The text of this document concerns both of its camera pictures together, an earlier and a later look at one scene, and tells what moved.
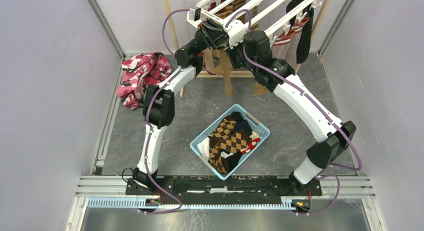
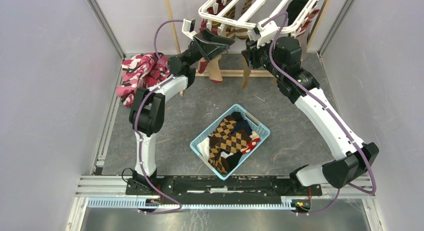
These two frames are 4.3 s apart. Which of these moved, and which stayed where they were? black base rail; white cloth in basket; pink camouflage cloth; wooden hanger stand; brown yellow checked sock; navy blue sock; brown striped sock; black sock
Moved: brown striped sock; black sock
Stayed: white cloth in basket; wooden hanger stand; pink camouflage cloth; black base rail; brown yellow checked sock; navy blue sock
